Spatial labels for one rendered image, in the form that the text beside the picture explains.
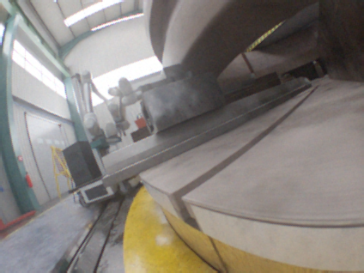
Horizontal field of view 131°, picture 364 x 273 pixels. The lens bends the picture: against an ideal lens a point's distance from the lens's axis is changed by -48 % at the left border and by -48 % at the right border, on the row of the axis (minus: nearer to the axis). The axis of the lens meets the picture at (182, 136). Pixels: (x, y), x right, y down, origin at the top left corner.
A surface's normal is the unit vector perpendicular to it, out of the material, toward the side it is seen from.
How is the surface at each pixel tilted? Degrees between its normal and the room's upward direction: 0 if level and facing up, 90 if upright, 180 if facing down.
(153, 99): 90
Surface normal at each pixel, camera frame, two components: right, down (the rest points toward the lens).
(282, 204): -0.40, -0.92
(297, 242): -0.77, 0.35
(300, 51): -0.64, 0.29
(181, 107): 0.27, -0.10
